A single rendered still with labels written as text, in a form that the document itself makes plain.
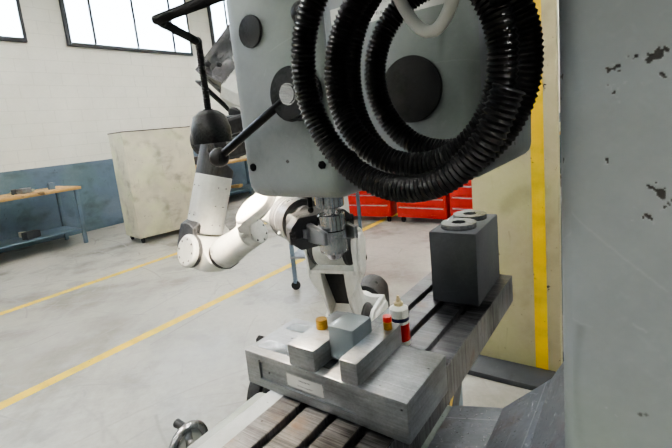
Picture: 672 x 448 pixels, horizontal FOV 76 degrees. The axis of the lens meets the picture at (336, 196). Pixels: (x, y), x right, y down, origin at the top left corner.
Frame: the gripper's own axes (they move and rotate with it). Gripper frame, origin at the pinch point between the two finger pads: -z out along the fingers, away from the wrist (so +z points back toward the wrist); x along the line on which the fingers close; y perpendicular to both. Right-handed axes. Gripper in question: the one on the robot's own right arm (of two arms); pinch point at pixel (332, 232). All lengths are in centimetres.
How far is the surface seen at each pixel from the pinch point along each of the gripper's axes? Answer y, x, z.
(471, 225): 11, 47, 14
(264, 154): -14.3, -10.5, -0.9
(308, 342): 19.4, -5.1, 3.2
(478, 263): 20, 45, 11
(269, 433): 30.8, -14.9, 0.3
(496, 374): 122, 134, 82
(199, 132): -18.3, -15.2, 17.8
